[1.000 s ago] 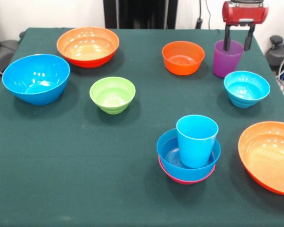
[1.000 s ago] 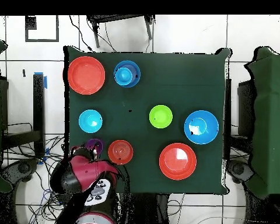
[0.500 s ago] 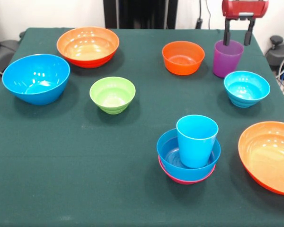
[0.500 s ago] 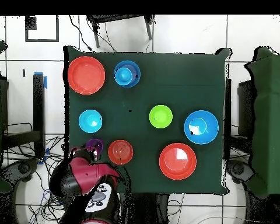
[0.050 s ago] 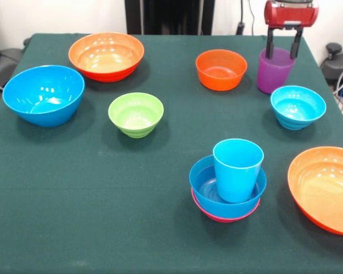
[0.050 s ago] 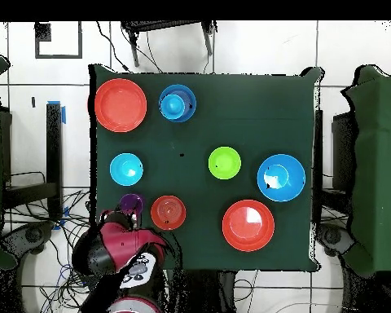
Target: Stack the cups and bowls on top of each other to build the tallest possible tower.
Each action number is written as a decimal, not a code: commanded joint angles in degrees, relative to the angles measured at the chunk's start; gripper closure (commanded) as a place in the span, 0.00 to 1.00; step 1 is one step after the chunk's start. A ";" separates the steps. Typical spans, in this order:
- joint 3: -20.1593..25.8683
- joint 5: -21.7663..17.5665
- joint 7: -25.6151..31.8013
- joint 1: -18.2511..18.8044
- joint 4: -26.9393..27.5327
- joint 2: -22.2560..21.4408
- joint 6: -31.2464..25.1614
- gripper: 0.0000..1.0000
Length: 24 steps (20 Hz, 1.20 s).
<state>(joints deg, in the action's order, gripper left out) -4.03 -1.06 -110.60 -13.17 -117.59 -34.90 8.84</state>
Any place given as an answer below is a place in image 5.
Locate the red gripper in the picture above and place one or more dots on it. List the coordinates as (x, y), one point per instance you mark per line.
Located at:
(291, 14)

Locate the purple cup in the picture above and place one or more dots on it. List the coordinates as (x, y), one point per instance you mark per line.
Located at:
(271, 77)

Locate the blue cup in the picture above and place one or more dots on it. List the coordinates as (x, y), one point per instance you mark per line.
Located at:
(237, 177)

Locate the green ribbed bowl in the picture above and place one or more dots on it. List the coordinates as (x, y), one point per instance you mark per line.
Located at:
(135, 117)

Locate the medium blue bowl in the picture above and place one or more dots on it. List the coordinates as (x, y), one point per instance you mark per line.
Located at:
(203, 194)

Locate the pink bowl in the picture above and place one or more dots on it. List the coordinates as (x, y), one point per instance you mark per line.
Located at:
(205, 214)

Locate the small orange bowl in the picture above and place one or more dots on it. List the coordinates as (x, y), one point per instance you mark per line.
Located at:
(221, 71)

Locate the light blue ribbed bowl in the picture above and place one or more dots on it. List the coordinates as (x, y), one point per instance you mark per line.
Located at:
(298, 111)

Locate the large orange bowl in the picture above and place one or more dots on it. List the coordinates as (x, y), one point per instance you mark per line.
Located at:
(105, 57)
(323, 188)

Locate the dark green tablecloth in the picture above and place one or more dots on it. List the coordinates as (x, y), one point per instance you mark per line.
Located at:
(103, 199)

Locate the large blue bowl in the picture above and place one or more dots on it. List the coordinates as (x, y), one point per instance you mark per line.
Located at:
(43, 94)

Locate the dark grey pedestal foot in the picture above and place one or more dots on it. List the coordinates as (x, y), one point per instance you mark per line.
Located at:
(340, 65)

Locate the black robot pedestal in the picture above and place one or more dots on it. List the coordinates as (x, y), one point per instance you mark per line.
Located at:
(168, 17)

